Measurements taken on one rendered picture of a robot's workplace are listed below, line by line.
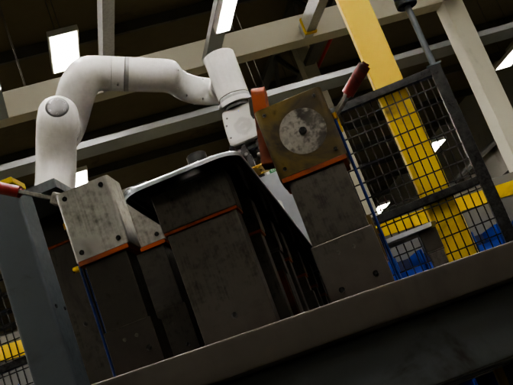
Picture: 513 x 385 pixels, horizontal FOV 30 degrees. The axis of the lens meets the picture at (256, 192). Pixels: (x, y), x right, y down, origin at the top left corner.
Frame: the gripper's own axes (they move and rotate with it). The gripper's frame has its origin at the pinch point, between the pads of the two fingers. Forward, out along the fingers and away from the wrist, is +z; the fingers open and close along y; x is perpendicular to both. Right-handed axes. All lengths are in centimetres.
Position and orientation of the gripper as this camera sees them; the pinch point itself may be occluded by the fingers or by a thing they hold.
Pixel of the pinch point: (257, 160)
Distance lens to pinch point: 246.9
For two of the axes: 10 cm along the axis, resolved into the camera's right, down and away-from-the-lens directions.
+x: 1.9, 2.0, 9.6
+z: 3.3, 9.1, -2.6
